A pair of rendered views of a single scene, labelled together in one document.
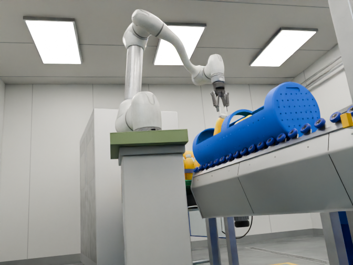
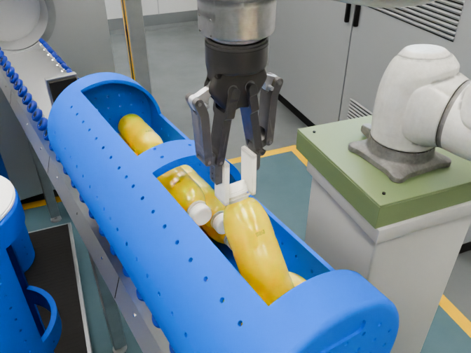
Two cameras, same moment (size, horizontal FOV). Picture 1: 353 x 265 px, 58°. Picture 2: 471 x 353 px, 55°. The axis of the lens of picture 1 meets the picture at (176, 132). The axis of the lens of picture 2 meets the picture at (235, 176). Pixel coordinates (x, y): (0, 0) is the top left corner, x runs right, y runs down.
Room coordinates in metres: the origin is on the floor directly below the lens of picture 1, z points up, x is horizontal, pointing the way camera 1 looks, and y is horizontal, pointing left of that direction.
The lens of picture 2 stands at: (2.53, -0.40, 1.67)
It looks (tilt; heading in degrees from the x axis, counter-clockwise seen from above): 35 degrees down; 171
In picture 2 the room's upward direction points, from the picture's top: straight up
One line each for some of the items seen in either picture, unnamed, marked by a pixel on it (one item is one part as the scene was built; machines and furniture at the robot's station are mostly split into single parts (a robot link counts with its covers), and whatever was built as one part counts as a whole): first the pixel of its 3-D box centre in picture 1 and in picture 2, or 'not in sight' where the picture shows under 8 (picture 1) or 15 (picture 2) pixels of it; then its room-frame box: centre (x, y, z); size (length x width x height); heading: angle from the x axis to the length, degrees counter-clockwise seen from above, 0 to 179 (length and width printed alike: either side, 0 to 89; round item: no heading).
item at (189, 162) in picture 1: (189, 168); not in sight; (2.34, -0.07, 0.99); 0.07 x 0.07 x 0.19
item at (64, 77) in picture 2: not in sight; (66, 98); (1.04, -0.73, 1.00); 0.10 x 0.04 x 0.15; 113
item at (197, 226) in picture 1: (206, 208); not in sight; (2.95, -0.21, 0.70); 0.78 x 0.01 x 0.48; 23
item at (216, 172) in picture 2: not in sight; (210, 168); (2.02, -0.35, 1.33); 0.03 x 0.01 x 0.05; 113
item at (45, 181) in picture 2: not in sight; (43, 174); (0.43, -1.08, 0.31); 0.06 x 0.06 x 0.63; 23
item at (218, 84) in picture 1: (219, 90); (236, 71); (2.01, -0.31, 1.45); 0.08 x 0.07 x 0.09; 113
